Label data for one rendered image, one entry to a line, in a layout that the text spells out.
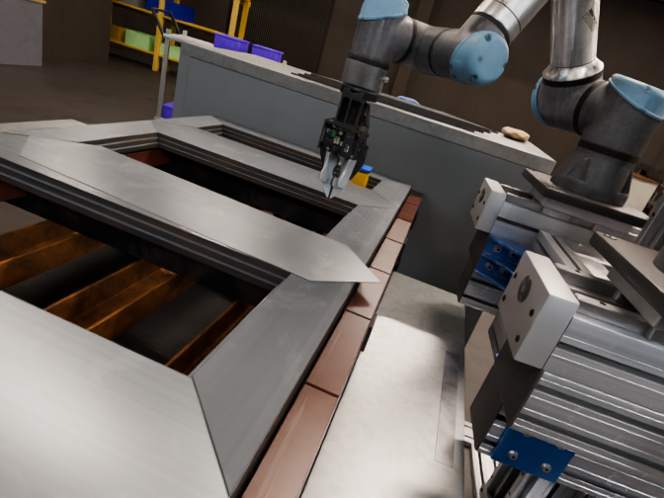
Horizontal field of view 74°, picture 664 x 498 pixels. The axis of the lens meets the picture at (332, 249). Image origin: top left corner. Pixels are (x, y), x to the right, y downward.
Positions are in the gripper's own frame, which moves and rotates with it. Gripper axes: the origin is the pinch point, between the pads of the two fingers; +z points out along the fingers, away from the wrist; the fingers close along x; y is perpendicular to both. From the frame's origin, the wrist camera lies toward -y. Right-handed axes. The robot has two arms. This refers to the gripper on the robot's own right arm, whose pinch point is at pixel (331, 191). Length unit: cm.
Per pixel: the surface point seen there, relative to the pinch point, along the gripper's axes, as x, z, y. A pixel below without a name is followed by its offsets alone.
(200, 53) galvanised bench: -71, -12, -64
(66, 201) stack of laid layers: -35.9, 9.0, 28.1
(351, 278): 11.3, 6.1, 21.8
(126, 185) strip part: -31.9, 6.5, 19.2
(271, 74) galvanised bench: -44, -13, -63
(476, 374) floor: 72, 89, -104
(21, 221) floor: -161, 92, -78
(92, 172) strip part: -39.0, 6.6, 19.3
